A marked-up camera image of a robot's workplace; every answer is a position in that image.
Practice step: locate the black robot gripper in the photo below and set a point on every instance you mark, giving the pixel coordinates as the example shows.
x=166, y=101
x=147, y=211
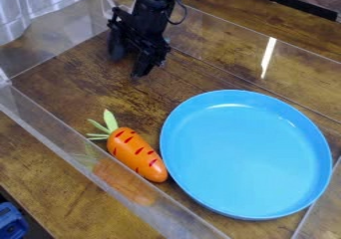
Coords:
x=141, y=29

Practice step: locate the blue round tray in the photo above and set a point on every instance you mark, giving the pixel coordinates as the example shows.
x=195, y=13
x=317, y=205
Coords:
x=246, y=154

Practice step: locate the orange toy carrot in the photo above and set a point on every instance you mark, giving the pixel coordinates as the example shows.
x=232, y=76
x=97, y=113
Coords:
x=127, y=146

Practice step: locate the blue object at corner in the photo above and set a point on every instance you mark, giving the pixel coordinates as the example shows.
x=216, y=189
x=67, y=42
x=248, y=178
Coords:
x=14, y=226

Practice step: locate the clear acrylic enclosure wall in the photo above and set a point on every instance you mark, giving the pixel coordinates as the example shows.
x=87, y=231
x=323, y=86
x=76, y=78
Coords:
x=245, y=45

